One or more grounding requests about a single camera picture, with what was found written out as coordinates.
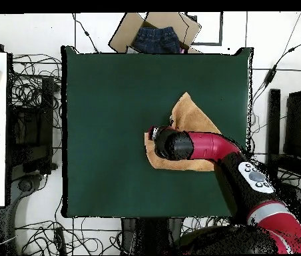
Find orange terry towel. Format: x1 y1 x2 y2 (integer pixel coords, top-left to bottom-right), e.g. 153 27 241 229
144 91 222 172

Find dark green table cloth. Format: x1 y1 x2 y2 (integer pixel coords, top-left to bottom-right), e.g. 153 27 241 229
61 45 253 219

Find blue denim jeans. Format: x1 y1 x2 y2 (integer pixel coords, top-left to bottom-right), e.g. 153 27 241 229
133 26 181 54

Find brown cardboard box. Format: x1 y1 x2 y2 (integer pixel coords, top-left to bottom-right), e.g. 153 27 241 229
108 11 202 54

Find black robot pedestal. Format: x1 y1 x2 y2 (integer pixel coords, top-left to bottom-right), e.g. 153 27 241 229
121 217 184 255

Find black equipment stand with cables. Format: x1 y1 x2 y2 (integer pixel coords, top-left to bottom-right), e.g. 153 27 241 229
266 89 301 187
7 77 58 193

